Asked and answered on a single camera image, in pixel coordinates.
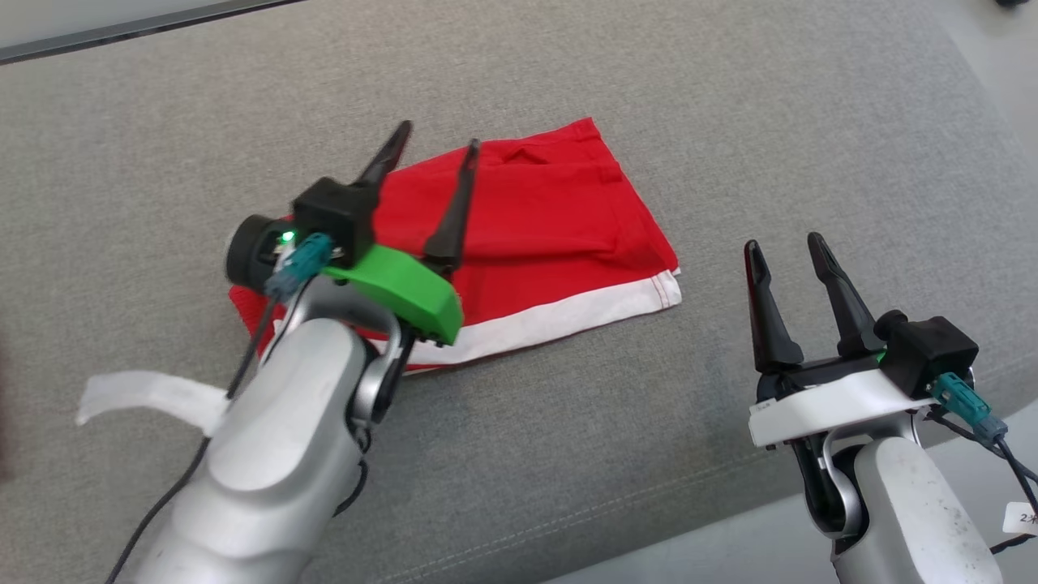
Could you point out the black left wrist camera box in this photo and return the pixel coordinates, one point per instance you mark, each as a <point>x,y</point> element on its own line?
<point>334,215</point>

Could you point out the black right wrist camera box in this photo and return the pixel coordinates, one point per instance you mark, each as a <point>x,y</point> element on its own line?
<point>928,349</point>

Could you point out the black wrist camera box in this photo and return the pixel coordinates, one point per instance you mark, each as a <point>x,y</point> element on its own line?
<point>334,215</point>
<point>928,349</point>

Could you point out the red shorts with white hem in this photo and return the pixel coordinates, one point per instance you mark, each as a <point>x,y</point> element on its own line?
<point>551,211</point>

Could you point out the dark grey baseboard strip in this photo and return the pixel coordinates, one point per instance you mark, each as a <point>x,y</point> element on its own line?
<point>81,40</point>

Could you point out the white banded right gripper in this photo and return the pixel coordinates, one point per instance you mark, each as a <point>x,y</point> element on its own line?
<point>835,405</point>

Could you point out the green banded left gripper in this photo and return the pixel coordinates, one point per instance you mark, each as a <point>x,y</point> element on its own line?
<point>405,284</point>

